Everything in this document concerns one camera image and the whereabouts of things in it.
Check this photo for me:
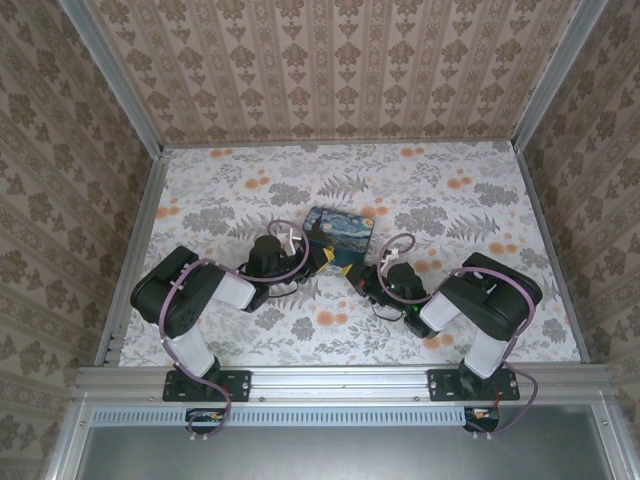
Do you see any starry night painted tin box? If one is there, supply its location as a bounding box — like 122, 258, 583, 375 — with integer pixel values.
302, 205, 379, 269

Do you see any floral patterned table cover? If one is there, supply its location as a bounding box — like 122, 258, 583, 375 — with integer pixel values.
107, 142, 584, 366

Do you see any small black controller board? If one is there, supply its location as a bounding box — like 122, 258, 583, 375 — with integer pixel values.
463, 407, 502, 435
185, 407, 227, 435

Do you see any grey metal panel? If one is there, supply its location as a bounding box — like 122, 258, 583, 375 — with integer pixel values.
79, 424, 609, 480

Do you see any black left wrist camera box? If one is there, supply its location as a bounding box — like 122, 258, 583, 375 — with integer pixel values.
297, 239, 321, 274

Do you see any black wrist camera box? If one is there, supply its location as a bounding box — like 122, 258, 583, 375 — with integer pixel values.
352, 265, 377, 295
297, 239, 321, 274

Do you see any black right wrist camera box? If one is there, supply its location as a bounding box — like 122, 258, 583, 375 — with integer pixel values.
352, 265, 377, 295

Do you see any aluminium back frame rail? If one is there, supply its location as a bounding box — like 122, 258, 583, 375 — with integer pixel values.
162, 141, 519, 151

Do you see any aluminium front frame rail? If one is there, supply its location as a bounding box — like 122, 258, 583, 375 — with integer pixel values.
69, 363, 619, 401

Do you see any aluminium frame side rail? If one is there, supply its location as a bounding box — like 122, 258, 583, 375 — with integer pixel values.
514, 142, 619, 366
94, 149, 171, 369

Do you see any white slotted cable duct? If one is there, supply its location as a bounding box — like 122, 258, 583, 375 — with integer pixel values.
92, 404, 501, 427

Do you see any aluminium frame corner post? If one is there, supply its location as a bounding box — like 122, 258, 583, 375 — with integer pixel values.
512, 0, 609, 151
62, 0, 166, 156

